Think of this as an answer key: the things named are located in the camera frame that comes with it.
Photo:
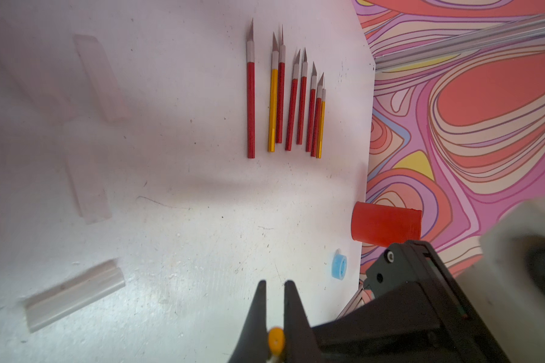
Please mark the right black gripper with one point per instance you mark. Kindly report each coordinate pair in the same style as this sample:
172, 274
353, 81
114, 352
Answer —
418, 314

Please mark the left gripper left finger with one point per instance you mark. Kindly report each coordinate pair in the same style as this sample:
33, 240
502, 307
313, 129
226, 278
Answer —
252, 345

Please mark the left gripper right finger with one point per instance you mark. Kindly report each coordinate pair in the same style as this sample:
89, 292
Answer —
301, 344

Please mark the clear protective cap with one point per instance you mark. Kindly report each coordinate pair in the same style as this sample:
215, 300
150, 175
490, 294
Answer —
76, 141
21, 59
49, 306
101, 76

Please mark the yellow carving knife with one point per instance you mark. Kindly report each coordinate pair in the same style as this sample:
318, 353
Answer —
321, 120

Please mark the yellow knife group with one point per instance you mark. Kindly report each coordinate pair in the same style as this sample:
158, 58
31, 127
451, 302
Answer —
273, 95

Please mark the blue tape roll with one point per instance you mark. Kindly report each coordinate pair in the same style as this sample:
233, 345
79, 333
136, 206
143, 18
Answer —
339, 265

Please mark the red plastic cup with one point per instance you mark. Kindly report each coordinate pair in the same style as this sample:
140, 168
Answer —
382, 226

